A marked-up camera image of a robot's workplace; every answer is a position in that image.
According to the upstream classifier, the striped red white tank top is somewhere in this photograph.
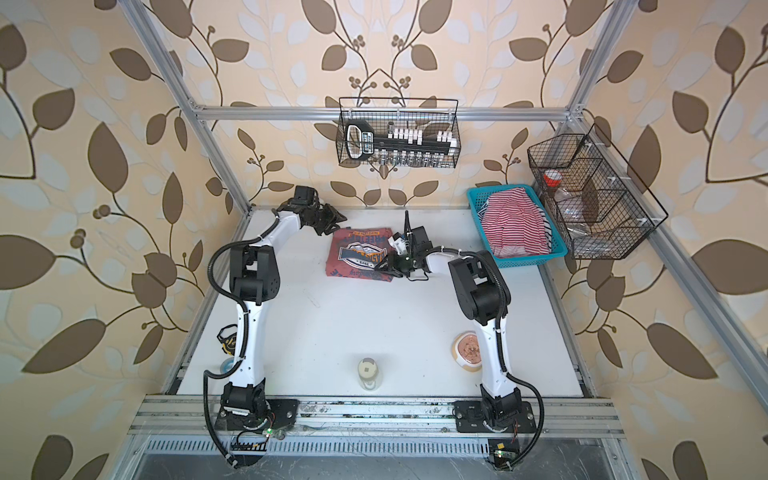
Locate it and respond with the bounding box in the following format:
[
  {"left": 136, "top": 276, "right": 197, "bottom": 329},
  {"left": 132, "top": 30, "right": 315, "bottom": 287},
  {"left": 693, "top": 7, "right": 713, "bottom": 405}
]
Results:
[{"left": 481, "top": 187, "right": 552, "bottom": 259}]

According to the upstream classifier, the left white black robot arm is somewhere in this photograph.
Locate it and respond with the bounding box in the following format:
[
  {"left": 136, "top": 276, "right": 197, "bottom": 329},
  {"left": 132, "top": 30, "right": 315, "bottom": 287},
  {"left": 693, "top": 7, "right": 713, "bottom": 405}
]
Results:
[{"left": 202, "top": 186, "right": 346, "bottom": 431}]

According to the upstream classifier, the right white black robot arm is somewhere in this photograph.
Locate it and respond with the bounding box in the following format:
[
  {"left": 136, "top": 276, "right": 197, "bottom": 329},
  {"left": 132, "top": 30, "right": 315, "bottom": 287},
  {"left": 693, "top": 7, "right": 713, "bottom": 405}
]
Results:
[{"left": 375, "top": 214, "right": 545, "bottom": 471}]

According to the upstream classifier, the teal plastic basket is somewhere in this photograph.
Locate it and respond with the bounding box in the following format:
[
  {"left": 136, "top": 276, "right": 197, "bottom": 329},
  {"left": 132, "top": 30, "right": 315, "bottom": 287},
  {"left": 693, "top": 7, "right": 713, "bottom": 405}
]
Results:
[{"left": 466, "top": 184, "right": 568, "bottom": 268}]

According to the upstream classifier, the beige round container pink lid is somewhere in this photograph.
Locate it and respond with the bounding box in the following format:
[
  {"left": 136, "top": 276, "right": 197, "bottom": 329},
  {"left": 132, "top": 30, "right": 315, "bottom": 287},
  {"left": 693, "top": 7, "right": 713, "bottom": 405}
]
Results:
[{"left": 451, "top": 331, "right": 482, "bottom": 372}]

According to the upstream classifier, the small clear jar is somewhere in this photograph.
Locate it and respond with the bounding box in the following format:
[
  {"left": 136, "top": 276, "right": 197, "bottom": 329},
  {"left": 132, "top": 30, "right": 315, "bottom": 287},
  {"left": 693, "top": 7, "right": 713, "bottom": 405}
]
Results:
[{"left": 357, "top": 357, "right": 382, "bottom": 391}]

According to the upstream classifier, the blue tape roll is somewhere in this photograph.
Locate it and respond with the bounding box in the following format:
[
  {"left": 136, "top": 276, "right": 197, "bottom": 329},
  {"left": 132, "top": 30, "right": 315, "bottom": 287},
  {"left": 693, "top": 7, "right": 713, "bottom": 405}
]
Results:
[{"left": 220, "top": 357, "right": 236, "bottom": 374}]

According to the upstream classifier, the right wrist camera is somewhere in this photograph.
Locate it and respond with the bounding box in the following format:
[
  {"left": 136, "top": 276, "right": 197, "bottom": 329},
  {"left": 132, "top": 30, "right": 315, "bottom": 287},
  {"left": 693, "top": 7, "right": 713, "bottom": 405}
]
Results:
[{"left": 388, "top": 233, "right": 409, "bottom": 256}]

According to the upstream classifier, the black wire basket back wall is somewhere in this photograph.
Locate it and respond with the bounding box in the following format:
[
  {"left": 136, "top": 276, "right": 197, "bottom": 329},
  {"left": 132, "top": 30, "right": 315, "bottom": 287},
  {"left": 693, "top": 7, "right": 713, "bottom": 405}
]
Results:
[{"left": 335, "top": 95, "right": 462, "bottom": 169}]

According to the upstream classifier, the black wire basket wall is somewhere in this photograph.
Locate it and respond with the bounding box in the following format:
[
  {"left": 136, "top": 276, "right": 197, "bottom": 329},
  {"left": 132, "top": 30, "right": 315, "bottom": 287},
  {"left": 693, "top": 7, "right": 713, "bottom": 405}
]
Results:
[
  {"left": 335, "top": 95, "right": 462, "bottom": 169},
  {"left": 527, "top": 125, "right": 668, "bottom": 260}
]

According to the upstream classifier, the black handled bottle rack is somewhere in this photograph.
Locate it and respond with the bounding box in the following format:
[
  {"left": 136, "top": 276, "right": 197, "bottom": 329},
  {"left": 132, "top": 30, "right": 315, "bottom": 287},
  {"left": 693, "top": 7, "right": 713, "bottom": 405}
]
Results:
[{"left": 337, "top": 119, "right": 461, "bottom": 168}]

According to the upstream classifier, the black wire basket right wall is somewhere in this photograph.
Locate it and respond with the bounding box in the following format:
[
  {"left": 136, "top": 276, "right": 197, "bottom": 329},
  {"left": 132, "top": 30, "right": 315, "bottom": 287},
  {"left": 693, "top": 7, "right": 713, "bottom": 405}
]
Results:
[{"left": 527, "top": 125, "right": 668, "bottom": 260}]

